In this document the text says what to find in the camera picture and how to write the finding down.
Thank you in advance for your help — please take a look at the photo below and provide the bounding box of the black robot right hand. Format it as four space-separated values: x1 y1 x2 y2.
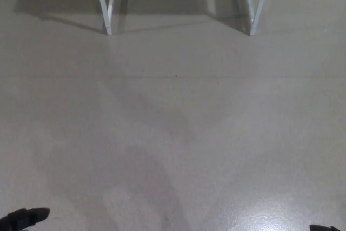
309 224 339 231

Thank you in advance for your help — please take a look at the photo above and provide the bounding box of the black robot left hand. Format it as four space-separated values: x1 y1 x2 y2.
0 207 51 231

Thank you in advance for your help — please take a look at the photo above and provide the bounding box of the white metal table leg frame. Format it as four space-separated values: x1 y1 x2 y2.
242 0 272 37
93 0 117 36

